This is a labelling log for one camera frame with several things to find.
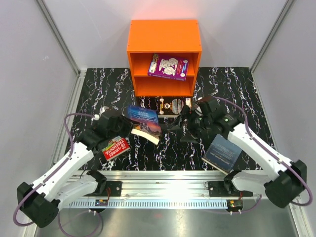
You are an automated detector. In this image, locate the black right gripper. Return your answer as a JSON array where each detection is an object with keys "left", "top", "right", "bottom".
[{"left": 167, "top": 105, "right": 212, "bottom": 144}]

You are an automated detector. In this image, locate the Jane Eyre book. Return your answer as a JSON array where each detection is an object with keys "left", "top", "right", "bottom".
[{"left": 127, "top": 105, "right": 162, "bottom": 145}]

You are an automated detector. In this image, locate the purple paperback book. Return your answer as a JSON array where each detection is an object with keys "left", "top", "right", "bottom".
[{"left": 148, "top": 53, "right": 189, "bottom": 81}]

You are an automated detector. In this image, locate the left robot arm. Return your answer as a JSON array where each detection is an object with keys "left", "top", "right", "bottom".
[{"left": 13, "top": 110, "right": 134, "bottom": 228}]

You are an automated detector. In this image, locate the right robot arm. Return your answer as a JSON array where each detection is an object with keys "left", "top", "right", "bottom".
[{"left": 168, "top": 96, "right": 313, "bottom": 208}]

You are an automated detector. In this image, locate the red Treehouse book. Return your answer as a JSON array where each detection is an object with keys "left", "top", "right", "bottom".
[{"left": 102, "top": 136, "right": 130, "bottom": 161}]

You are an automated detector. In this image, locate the black book with white text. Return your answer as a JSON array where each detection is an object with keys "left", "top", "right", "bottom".
[{"left": 157, "top": 97, "right": 192, "bottom": 118}]

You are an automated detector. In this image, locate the dark blue book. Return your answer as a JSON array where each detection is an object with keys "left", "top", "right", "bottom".
[{"left": 202, "top": 134, "right": 242, "bottom": 175}]

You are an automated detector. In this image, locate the orange wooden shelf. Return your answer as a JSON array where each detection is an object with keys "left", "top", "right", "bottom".
[{"left": 127, "top": 19, "right": 202, "bottom": 97}]

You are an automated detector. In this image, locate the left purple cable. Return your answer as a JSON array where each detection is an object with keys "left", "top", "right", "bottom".
[{"left": 12, "top": 113, "right": 102, "bottom": 235}]

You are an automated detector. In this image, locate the aluminium rail frame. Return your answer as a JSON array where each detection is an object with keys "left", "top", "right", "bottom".
[{"left": 22, "top": 0, "right": 316, "bottom": 237}]

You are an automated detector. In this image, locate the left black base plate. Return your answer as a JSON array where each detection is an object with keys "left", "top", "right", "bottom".
[{"left": 92, "top": 181, "right": 122, "bottom": 197}]

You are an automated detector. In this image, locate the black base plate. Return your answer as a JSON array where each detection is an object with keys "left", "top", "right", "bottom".
[
  {"left": 204, "top": 181, "right": 253, "bottom": 198},
  {"left": 92, "top": 181, "right": 122, "bottom": 197}
]

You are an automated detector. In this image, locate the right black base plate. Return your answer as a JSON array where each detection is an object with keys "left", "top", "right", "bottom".
[{"left": 204, "top": 181, "right": 253, "bottom": 198}]

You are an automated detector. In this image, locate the slotted cable duct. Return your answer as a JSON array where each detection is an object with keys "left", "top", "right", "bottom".
[{"left": 66, "top": 198, "right": 243, "bottom": 209}]

